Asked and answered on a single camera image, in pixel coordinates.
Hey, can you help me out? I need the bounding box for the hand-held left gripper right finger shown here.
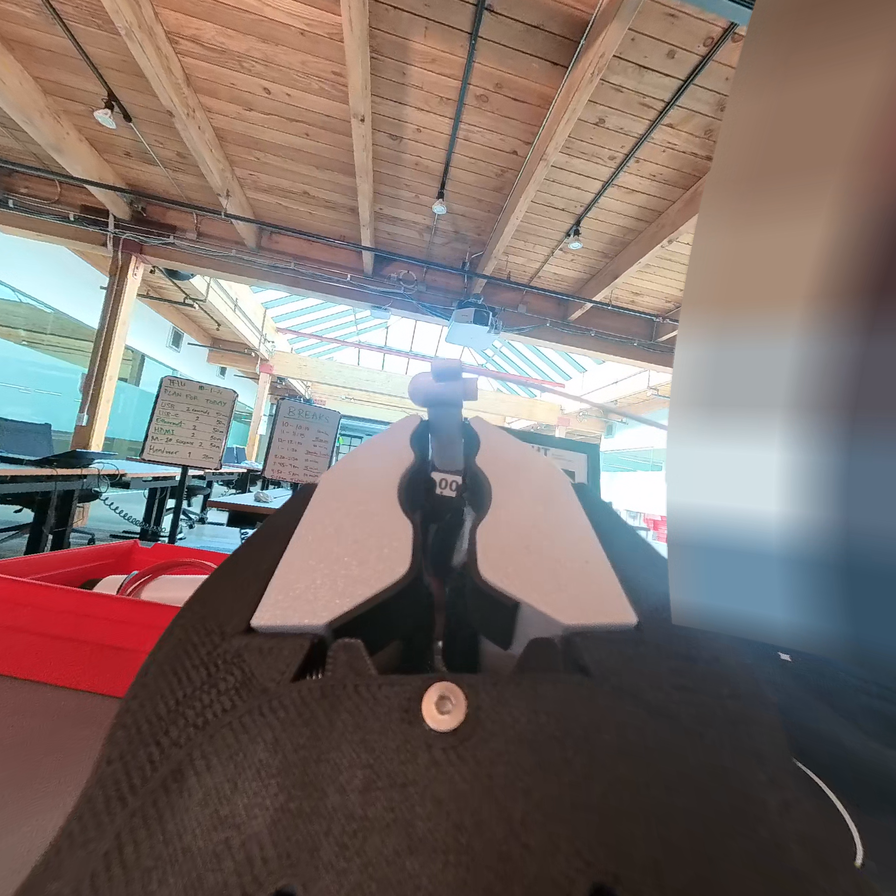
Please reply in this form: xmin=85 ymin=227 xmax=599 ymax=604
xmin=468 ymin=416 xmax=639 ymax=655

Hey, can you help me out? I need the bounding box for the black coiled cable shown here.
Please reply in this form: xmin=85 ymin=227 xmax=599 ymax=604
xmin=98 ymin=493 xmax=162 ymax=531

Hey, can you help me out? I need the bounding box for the tag poster on black stand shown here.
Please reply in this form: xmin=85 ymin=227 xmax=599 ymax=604
xmin=518 ymin=430 xmax=603 ymax=501

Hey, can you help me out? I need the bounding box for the white ceiling projector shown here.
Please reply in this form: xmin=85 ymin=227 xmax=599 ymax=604
xmin=444 ymin=297 xmax=505 ymax=351

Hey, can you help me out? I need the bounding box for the black office chair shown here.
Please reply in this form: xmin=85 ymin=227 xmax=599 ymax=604
xmin=171 ymin=483 xmax=214 ymax=529
xmin=0 ymin=418 xmax=56 ymax=459

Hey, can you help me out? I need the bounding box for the whiteboard on black stand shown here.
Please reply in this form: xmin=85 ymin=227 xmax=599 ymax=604
xmin=140 ymin=374 xmax=240 ymax=541
xmin=261 ymin=398 xmax=343 ymax=485

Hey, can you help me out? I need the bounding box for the wooden office desk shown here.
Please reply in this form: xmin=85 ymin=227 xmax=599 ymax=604
xmin=0 ymin=458 xmax=260 ymax=554
xmin=206 ymin=486 xmax=295 ymax=529

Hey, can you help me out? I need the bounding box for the red ring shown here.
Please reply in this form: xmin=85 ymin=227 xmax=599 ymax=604
xmin=122 ymin=560 xmax=225 ymax=599

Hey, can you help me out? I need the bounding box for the black printed shirt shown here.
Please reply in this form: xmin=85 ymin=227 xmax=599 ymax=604
xmin=630 ymin=616 xmax=896 ymax=896

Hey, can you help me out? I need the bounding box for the red plastic bin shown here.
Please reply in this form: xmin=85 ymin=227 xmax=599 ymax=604
xmin=0 ymin=539 xmax=232 ymax=699

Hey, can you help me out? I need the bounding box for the white bottle with black cap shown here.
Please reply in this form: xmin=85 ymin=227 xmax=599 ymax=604
xmin=91 ymin=573 xmax=211 ymax=606

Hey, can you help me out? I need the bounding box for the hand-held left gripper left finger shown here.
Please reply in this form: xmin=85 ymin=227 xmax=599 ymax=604
xmin=250 ymin=414 xmax=429 ymax=634

